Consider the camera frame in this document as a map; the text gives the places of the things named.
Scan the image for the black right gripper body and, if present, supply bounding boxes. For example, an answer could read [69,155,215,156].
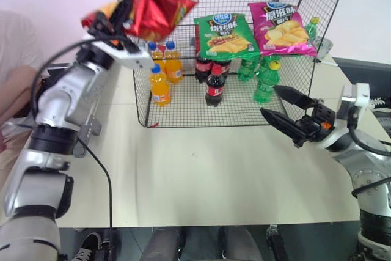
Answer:
[301,98,337,144]

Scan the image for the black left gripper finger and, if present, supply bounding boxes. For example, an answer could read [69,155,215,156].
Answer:
[110,0,136,29]

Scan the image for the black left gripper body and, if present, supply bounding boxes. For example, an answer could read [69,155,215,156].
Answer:
[88,12,129,50]

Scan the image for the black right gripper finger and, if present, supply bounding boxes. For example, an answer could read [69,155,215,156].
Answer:
[272,85,318,111]
[260,107,307,149]

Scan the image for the red chip bag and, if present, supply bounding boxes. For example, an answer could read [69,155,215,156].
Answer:
[81,0,199,43]

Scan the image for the green soda bottle yellow cap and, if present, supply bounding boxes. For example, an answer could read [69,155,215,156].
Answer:
[253,60,283,105]

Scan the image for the orange soda bottle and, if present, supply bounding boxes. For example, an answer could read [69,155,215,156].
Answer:
[147,42,166,72]
[148,64,171,108]
[164,40,184,84]

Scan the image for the clear plastic piece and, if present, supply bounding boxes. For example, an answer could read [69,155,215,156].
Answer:
[313,37,334,61]

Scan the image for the small green soda bottle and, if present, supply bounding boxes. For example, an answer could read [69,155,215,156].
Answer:
[304,16,321,45]

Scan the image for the pink chip bag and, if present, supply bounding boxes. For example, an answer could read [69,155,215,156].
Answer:
[247,1,319,57]

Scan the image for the cola bottle red label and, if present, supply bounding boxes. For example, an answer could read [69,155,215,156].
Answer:
[205,65,227,108]
[213,58,232,80]
[195,51,214,84]

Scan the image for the person in white shirt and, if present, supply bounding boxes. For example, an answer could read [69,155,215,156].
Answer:
[0,10,42,188]

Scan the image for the green chip bag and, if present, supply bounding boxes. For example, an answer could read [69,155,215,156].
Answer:
[194,13,261,60]

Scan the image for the dark grey rounded shape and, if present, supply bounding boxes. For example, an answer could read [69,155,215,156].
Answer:
[142,228,181,261]

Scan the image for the black shoe white laces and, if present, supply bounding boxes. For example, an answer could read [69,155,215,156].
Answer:
[71,232,111,261]

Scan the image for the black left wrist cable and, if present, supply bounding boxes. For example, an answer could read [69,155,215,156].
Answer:
[30,34,138,117]

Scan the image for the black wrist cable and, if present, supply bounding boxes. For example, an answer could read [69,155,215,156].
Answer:
[348,120,391,152]
[30,34,138,117]

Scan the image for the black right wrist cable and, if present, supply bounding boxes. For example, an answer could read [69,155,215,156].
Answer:
[348,120,391,152]

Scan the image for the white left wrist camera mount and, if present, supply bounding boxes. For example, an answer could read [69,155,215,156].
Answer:
[105,39,156,72]

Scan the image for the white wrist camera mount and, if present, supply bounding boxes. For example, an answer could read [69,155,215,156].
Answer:
[105,39,156,72]
[316,83,372,153]

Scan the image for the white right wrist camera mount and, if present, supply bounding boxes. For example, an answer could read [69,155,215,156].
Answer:
[316,83,372,153]

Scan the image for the black wire rack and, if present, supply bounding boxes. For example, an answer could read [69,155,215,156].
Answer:
[110,0,351,129]

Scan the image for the black right elbow cable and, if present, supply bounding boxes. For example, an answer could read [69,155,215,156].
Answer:
[351,177,391,198]

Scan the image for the black bracket under table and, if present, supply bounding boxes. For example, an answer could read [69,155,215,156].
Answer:
[265,224,290,261]

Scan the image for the long black left arm cable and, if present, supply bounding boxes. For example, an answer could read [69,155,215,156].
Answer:
[75,137,114,230]

